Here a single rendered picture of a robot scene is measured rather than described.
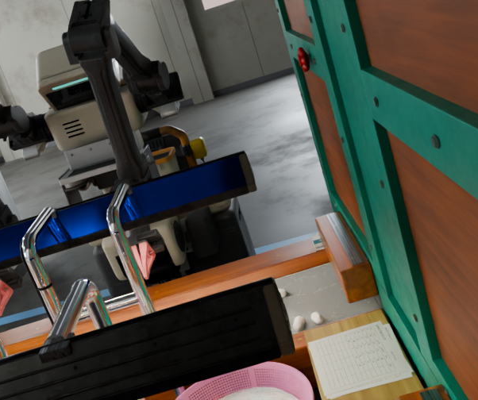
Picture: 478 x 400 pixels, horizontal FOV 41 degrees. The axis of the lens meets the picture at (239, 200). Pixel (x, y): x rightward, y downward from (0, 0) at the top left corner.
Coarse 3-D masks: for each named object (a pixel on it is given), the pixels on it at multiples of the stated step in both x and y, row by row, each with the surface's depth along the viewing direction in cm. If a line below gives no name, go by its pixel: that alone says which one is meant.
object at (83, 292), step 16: (80, 288) 78; (96, 288) 83; (64, 304) 74; (80, 304) 75; (96, 304) 83; (64, 320) 70; (96, 320) 84; (48, 336) 68; (64, 336) 68; (0, 352) 85; (48, 352) 66; (64, 352) 66
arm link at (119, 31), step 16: (96, 0) 140; (80, 16) 138; (96, 16) 137; (112, 16) 147; (80, 32) 135; (96, 32) 135; (80, 48) 137; (96, 48) 137; (128, 48) 156; (128, 64) 161; (144, 64) 166; (160, 64) 172; (128, 80) 172; (160, 80) 172
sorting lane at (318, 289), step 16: (304, 272) 150; (320, 272) 147; (288, 288) 145; (304, 288) 143; (320, 288) 140; (336, 288) 138; (288, 304) 138; (304, 304) 136; (320, 304) 134; (336, 304) 132; (352, 304) 130; (368, 304) 128; (336, 320) 126
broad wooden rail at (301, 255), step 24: (240, 264) 159; (264, 264) 155; (288, 264) 152; (312, 264) 151; (168, 288) 159; (192, 288) 155; (216, 288) 153; (120, 312) 155; (0, 336) 163; (24, 336) 159
